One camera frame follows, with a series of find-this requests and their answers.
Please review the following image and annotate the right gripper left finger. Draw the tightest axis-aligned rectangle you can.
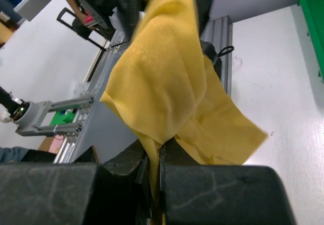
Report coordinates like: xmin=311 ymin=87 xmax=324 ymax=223
xmin=103 ymin=140 xmax=148 ymax=184

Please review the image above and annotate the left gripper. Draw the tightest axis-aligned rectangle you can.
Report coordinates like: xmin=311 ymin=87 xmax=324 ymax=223
xmin=116 ymin=0 xmax=213 ymax=48

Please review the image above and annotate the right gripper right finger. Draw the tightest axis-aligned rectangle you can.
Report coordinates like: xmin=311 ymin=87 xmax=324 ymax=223
xmin=160 ymin=137 xmax=198 ymax=166

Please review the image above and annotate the yellow bra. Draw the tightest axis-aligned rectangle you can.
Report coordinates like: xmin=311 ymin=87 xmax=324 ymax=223
xmin=100 ymin=0 xmax=269 ymax=225

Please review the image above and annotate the green plastic tray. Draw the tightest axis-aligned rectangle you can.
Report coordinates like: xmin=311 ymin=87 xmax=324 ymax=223
xmin=298 ymin=0 xmax=324 ymax=77

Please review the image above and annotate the aluminium frame rail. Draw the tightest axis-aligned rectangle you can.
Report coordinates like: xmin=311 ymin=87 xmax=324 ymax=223
xmin=15 ymin=16 xmax=233 ymax=165

